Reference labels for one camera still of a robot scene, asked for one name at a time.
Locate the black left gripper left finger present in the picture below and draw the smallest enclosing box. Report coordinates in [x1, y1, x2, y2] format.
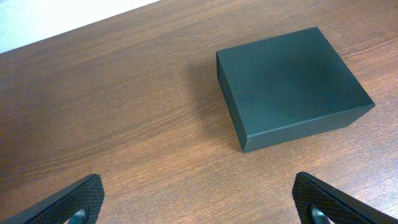
[2, 174, 104, 224]

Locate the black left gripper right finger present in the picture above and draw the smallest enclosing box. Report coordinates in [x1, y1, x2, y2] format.
[292, 172, 397, 224]

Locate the black storage box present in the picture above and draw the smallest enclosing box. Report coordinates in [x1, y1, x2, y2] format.
[216, 27, 375, 152]

